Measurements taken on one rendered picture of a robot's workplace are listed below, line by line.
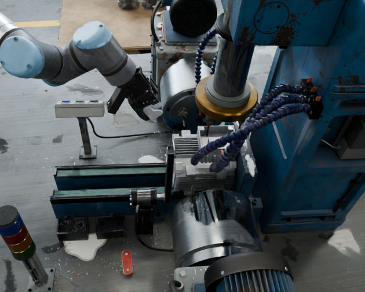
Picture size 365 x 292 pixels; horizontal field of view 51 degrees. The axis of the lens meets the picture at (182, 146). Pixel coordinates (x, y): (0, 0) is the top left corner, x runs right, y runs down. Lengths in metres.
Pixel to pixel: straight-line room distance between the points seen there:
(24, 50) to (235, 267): 0.65
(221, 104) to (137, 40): 2.38
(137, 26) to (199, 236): 2.74
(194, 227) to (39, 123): 0.99
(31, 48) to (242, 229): 0.68
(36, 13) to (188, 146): 3.07
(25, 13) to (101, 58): 3.15
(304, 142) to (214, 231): 0.34
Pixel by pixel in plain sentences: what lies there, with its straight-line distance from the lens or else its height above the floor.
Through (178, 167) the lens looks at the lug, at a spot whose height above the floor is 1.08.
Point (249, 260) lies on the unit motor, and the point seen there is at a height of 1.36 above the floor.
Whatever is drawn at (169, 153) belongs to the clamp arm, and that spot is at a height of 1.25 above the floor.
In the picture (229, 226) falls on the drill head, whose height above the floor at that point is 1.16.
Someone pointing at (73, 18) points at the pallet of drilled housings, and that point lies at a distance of 3.70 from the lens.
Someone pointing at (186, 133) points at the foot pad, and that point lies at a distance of 1.33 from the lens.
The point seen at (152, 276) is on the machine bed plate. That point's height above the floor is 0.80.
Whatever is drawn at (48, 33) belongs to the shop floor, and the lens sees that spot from 3.81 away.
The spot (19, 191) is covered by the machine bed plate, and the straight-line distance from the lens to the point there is 1.59.
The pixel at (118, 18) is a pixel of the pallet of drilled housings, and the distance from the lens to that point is 3.67.
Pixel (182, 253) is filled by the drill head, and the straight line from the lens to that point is 1.05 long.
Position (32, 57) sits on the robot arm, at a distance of 0.94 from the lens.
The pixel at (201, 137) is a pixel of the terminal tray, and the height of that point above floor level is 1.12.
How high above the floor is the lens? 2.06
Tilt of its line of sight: 49 degrees down
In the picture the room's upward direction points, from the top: 6 degrees clockwise
